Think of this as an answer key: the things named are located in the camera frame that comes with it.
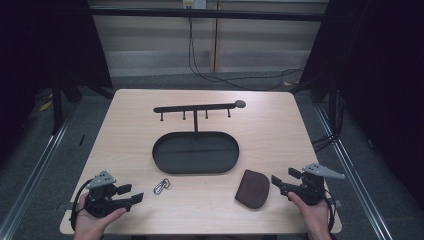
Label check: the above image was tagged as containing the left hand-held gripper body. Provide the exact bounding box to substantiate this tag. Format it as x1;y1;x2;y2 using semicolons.
83;170;121;218

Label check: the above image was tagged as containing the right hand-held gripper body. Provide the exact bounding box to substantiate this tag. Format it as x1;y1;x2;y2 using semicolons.
289;162;346;207

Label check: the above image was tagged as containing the brown leather pouch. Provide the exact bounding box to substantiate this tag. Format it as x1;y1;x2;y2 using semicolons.
234;169;271;210

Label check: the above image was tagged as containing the silver metal key ring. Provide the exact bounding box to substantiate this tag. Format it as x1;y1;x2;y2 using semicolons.
152;178;171;196

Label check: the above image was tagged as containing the black key rack with tray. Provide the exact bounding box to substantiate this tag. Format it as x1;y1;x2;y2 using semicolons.
152;99;247;175

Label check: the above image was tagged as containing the person's left hand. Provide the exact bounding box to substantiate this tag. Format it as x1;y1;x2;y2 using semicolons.
73;199;128;240

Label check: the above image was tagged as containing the person's right hand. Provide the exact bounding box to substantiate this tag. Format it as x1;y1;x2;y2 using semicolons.
287;191;334;240

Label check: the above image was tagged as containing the black metal stand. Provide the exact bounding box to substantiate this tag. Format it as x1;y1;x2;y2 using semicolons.
49;76;83;136

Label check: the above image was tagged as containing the yellow floor scrap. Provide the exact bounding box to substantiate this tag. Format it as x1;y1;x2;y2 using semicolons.
38;99;54;112

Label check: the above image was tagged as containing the black curtain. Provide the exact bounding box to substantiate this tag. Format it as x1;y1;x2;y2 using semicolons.
298;0;424;209
0;0;113;164

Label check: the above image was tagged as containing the black horizontal metal bar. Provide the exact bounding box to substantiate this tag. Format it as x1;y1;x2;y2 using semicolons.
89;7;329;23

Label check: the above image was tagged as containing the left hand-held gripper black cable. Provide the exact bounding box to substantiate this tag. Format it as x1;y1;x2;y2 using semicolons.
69;179;94;232

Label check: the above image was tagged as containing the hand-held gripper black cable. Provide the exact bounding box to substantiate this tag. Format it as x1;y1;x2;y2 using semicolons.
69;179;94;232
321;188;337;240

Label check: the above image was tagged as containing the right hand-held gripper black cable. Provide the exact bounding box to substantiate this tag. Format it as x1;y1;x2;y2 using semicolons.
321;188;337;240

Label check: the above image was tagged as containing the metal floor rail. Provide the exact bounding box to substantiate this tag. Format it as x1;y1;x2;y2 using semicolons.
0;99;81;240
313;104;398;240

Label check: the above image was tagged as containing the black floor cable bundle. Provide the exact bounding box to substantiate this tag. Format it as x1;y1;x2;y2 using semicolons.
311;131;340;154

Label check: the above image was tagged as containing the black hanging wall cable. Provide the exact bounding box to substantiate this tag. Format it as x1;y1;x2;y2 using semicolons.
187;16;305;92

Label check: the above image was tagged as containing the white wall power outlet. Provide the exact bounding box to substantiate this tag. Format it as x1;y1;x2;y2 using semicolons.
182;0;208;10

